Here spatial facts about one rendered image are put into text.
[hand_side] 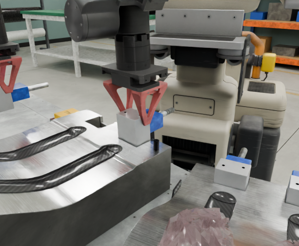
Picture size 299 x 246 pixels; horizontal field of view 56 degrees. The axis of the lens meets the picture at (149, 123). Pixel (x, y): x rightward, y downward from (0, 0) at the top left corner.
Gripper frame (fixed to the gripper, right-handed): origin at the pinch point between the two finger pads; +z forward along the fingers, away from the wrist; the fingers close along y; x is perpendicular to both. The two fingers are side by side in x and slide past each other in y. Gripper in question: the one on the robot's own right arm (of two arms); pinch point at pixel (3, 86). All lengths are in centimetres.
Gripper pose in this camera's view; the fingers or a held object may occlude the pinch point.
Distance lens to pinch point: 69.3
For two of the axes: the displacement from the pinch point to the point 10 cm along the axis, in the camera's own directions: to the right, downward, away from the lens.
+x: 7.0, -3.1, 6.4
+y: 7.1, 2.9, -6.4
